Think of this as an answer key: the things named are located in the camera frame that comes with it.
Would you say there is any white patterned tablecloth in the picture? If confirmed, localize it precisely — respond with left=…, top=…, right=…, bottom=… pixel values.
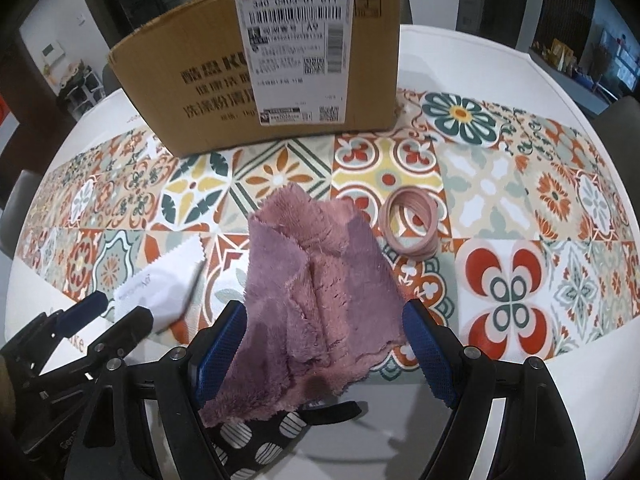
left=5, top=25, right=640, bottom=480

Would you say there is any black patterned pouch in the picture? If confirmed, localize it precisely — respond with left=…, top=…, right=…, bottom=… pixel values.
left=207, top=400, right=362, bottom=480

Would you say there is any pink tape roll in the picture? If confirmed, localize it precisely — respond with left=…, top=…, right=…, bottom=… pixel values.
left=380, top=186, right=440, bottom=261

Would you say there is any white low sideboard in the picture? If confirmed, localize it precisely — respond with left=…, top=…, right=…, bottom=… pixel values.
left=530, top=50, right=616, bottom=106

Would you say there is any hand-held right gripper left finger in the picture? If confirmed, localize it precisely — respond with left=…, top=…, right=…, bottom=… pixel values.
left=65, top=300, right=249, bottom=480

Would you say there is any white wiping cloth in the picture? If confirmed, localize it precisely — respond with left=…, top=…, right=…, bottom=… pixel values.
left=114, top=244, right=207, bottom=336

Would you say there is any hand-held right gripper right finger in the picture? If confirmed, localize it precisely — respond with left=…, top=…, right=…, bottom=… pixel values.
left=401, top=299, right=586, bottom=480

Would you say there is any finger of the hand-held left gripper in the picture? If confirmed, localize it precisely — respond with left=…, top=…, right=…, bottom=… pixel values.
left=0, top=290, right=110, bottom=361
left=75, top=306, right=154, bottom=378

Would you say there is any purple fluffy towel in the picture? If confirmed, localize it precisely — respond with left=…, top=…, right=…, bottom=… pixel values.
left=199, top=183, right=407, bottom=428

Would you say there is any brown cardboard box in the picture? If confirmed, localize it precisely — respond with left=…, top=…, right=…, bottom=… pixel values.
left=108, top=0, right=402, bottom=157

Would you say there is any shoe rack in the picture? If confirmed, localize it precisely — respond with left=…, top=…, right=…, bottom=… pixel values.
left=57, top=67, right=103, bottom=121

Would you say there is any dark slatted wall panel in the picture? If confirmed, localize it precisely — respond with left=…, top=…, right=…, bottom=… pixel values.
left=540, top=0, right=598, bottom=46

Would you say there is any dark wooden door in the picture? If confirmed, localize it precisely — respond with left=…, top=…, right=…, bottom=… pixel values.
left=0, top=50, right=31, bottom=131

